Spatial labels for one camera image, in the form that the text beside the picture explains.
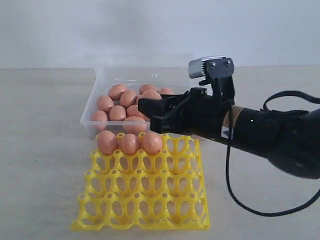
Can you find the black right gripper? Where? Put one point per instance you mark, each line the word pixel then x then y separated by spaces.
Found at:
pixel 192 113

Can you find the brown egg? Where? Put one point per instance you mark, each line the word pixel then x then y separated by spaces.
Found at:
pixel 105 103
pixel 102 119
pixel 132 111
pixel 151 94
pixel 166 91
pixel 152 143
pixel 146 87
pixel 116 91
pixel 134 125
pixel 117 113
pixel 128 98
pixel 107 142
pixel 129 144

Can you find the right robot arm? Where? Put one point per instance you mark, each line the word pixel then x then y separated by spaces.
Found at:
pixel 289 140

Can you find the clear plastic container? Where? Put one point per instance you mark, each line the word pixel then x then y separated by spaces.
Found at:
pixel 176 78

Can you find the yellow plastic egg tray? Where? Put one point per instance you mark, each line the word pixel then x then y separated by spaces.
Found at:
pixel 165 191

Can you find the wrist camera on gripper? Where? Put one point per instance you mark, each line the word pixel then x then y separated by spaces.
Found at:
pixel 218 72

